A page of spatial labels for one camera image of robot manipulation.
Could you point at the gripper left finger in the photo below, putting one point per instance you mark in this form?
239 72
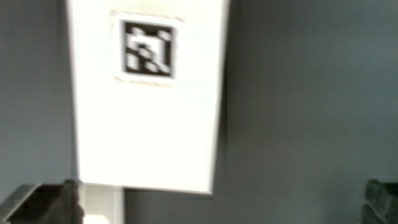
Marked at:
43 204

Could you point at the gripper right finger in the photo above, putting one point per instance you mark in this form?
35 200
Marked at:
379 212

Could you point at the white cabinet top block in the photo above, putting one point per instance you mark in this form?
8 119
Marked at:
148 52

